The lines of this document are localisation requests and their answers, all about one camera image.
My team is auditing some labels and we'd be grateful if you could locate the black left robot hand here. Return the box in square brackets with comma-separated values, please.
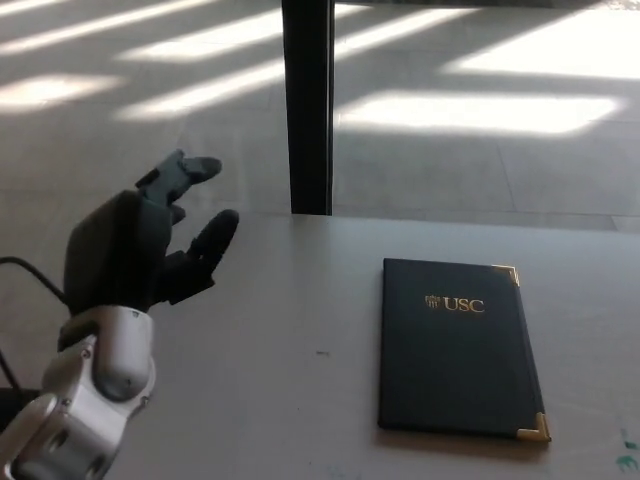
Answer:
[63, 148, 240, 318]

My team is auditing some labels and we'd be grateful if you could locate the dark blue gold-cornered diary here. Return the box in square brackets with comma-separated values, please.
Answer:
[377, 257, 552, 443]

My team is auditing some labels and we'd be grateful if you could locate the black vertical pillar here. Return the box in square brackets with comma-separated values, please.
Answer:
[281, 0, 336, 217]

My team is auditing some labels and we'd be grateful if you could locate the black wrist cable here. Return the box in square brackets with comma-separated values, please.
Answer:
[0, 256, 68, 391]

